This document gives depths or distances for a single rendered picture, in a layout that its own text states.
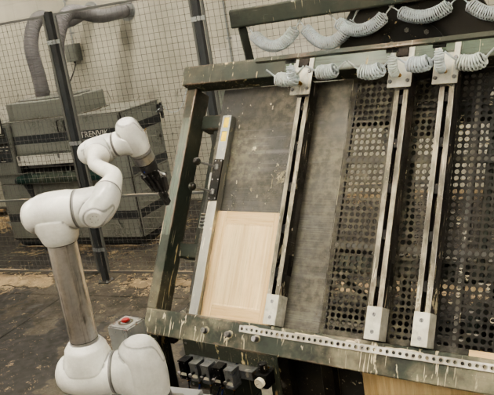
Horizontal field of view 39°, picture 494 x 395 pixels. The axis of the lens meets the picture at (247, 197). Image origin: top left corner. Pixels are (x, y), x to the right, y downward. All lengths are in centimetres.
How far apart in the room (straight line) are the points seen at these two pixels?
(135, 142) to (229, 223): 64
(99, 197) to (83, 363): 60
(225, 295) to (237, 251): 20
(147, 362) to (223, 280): 77
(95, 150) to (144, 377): 91
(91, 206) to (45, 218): 17
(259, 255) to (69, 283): 94
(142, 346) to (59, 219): 53
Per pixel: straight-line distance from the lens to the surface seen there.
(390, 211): 273
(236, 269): 309
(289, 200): 295
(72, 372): 256
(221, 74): 336
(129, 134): 279
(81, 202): 232
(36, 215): 238
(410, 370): 264
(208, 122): 348
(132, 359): 248
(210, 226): 319
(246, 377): 297
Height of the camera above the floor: 214
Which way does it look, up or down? 14 degrees down
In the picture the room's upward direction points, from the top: 9 degrees counter-clockwise
